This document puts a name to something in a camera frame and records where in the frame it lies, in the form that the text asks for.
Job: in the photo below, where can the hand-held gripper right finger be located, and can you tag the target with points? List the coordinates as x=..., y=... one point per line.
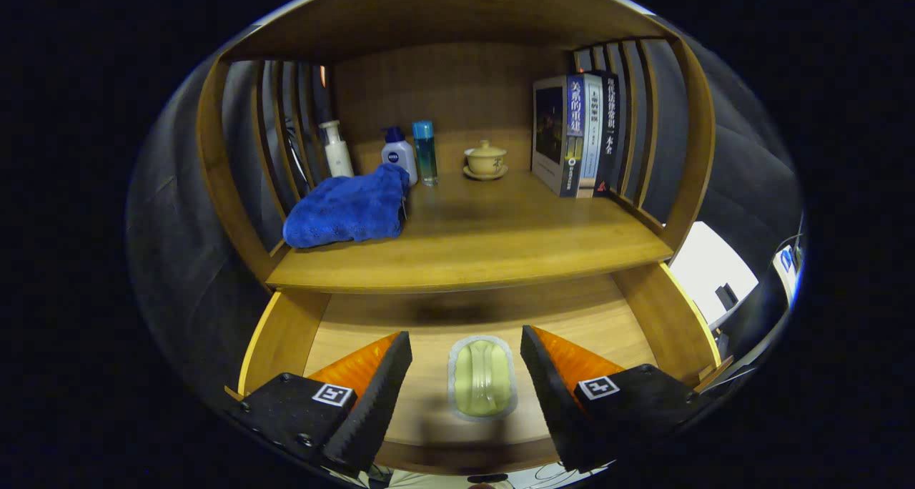
x=561, y=410

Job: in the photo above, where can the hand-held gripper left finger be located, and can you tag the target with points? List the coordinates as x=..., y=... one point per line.
x=372, y=414

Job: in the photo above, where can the green scrub brush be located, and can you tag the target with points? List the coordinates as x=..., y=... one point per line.
x=482, y=378

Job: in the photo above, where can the wooden drawer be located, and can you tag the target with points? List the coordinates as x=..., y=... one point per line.
x=586, y=324

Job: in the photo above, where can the wooden countertop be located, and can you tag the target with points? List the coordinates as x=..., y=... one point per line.
x=486, y=239

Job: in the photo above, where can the white drawer unit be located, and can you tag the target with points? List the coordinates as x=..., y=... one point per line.
x=708, y=267

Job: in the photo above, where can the wooden cabinet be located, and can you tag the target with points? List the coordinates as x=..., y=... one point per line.
x=429, y=17

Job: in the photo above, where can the blue towel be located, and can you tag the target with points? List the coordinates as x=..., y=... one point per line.
x=347, y=210

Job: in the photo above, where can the white bottle with blue cap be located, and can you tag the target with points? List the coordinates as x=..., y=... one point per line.
x=399, y=159

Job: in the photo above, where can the beige lidded teacup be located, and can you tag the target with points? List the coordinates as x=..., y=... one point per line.
x=486, y=160

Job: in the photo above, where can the teal blue bottle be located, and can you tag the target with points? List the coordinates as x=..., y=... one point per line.
x=425, y=156

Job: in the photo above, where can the white pump bottle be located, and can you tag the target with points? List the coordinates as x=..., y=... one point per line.
x=337, y=153

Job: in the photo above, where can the small blue object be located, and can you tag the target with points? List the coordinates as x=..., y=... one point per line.
x=786, y=260

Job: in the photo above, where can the white spine book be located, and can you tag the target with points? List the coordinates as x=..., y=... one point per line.
x=592, y=139

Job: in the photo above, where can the blue spine book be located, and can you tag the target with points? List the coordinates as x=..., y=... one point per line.
x=557, y=135

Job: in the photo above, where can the black spine book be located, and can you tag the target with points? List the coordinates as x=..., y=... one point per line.
x=610, y=131

